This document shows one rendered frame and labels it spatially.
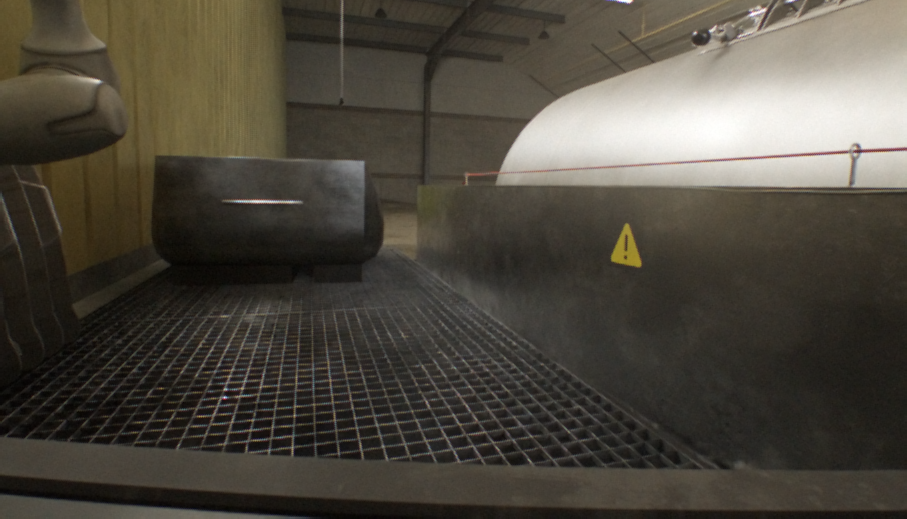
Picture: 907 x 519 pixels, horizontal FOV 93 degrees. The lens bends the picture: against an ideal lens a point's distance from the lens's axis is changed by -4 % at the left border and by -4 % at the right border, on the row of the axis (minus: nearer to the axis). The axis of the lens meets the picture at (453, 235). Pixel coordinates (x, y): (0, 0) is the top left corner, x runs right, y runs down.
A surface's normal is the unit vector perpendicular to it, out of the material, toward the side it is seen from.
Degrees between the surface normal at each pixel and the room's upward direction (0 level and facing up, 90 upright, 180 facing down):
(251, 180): 90
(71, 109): 89
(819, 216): 90
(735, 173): 72
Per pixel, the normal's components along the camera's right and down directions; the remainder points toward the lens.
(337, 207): 0.22, 0.10
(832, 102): -0.83, -0.45
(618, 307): -0.95, 0.01
